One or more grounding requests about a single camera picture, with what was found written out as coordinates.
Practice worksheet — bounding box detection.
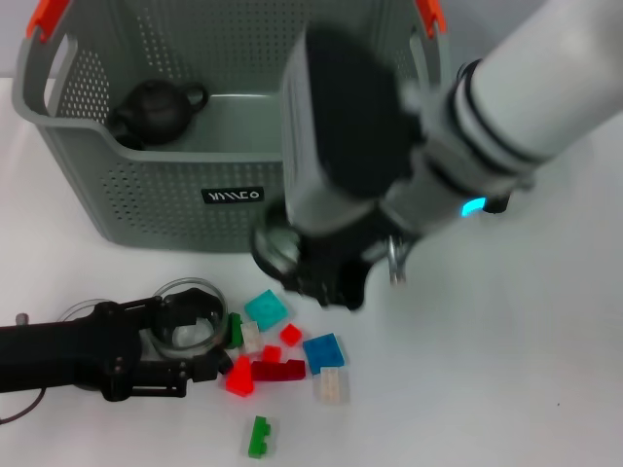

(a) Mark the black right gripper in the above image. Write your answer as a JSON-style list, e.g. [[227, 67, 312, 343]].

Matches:
[[281, 206, 410, 310]]

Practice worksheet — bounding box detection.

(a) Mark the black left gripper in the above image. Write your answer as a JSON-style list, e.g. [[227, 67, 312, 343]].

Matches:
[[0, 286, 224, 403]]

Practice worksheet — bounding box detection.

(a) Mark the glass teacup with black base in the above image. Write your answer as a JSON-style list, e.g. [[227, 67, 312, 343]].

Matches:
[[249, 198, 306, 288], [61, 297, 106, 394], [153, 275, 234, 376]]

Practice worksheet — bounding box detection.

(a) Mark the grey perforated storage basket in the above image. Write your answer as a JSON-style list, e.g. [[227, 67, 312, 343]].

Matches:
[[10, 0, 454, 254]]

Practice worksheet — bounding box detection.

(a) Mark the teal square toy plate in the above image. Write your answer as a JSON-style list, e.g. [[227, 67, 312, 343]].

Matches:
[[242, 288, 289, 334]]

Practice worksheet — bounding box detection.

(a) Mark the dark green toy brick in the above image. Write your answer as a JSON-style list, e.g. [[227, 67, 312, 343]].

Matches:
[[224, 311, 244, 349]]

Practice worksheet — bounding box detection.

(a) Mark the blue toy plate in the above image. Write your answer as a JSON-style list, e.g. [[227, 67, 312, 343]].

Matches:
[[301, 333, 348, 376]]

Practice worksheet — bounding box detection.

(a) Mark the bright orange-red toy brick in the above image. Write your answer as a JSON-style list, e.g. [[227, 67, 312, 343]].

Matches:
[[224, 354, 255, 398]]

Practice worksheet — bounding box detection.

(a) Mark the small clear toy brick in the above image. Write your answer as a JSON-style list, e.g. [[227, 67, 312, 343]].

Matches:
[[240, 320, 264, 355]]

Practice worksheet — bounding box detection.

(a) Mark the metal plug on right gripper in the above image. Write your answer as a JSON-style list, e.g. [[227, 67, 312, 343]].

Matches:
[[386, 235, 409, 287]]

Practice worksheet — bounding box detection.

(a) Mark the long dark red toy brick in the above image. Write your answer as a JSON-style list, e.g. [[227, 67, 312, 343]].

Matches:
[[249, 358, 307, 383]]

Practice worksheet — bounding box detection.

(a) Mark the large clear toy brick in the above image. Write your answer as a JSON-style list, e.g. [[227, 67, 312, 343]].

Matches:
[[313, 367, 351, 406]]

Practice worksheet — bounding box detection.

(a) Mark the green stepped toy brick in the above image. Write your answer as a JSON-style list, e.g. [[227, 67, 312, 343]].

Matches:
[[246, 415, 273, 459]]

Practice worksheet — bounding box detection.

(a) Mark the dark clay teapot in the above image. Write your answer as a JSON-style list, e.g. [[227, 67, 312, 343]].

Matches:
[[110, 80, 210, 146]]

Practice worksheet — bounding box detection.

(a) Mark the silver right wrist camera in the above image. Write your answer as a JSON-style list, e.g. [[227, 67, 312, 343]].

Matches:
[[279, 21, 424, 239]]

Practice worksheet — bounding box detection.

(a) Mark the dark left gripper cable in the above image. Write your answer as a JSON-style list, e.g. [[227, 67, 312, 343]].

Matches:
[[0, 386, 45, 424]]

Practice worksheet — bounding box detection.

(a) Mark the orange basket handle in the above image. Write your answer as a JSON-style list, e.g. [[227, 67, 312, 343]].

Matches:
[[26, 0, 448, 43]]

